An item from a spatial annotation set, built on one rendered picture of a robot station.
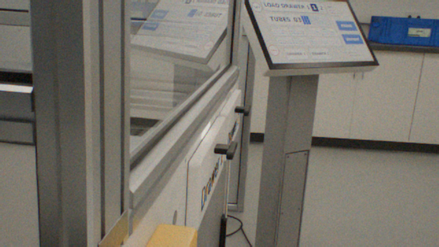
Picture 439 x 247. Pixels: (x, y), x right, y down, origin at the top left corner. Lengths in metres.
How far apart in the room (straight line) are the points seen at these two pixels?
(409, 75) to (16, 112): 3.78
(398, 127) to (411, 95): 0.29
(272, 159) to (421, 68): 2.48
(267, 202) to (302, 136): 0.30
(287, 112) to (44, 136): 1.39
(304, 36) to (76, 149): 1.34
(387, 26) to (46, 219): 3.80
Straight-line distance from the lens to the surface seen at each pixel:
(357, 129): 3.96
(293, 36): 1.56
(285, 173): 1.73
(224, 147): 0.77
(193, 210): 0.67
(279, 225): 1.82
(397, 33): 4.06
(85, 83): 0.30
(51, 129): 0.31
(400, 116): 4.04
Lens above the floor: 1.15
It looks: 15 degrees down
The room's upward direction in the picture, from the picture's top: 3 degrees clockwise
